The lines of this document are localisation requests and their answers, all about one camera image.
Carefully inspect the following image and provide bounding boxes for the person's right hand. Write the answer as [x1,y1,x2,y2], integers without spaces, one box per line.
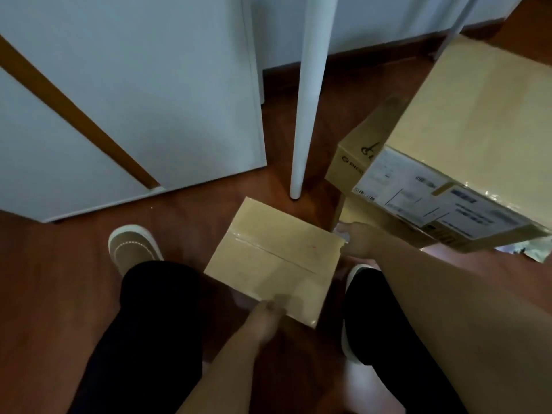
[338,221,389,259]

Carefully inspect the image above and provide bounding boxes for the person's left hand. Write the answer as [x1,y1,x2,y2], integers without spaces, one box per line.
[239,293,292,350]

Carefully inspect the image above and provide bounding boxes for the cardboard box with white labels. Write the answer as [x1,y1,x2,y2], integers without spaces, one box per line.
[331,193,389,233]

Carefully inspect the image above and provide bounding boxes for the cardboard box with handwritten marks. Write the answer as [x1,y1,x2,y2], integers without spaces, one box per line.
[202,195,348,329]

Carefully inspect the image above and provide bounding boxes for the cardboard box with dashed label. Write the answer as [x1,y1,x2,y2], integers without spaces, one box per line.
[324,95,408,199]

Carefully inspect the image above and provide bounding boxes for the long cardboard box end labels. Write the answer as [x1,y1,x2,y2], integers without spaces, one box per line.
[351,34,552,254]

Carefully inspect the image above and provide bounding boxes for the paper pieces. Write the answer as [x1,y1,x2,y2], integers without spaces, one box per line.
[496,236,552,263]

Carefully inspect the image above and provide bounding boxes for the person's right forearm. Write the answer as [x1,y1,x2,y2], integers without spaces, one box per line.
[370,241,552,414]

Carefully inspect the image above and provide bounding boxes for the person's left forearm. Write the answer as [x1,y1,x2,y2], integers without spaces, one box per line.
[177,336,277,414]

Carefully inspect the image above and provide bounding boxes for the person's right beige shoe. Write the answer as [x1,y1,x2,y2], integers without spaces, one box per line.
[340,263,380,367]

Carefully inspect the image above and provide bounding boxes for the person's beige shoe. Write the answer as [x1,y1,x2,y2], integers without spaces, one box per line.
[340,263,380,367]
[108,224,164,277]

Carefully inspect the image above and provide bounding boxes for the person's black trousers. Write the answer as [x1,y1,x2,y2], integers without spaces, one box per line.
[67,260,471,414]

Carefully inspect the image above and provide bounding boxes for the person's left beige shoe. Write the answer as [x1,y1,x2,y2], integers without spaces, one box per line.
[108,224,164,277]

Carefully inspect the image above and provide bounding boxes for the white cabinet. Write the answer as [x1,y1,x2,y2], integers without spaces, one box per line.
[0,0,268,224]

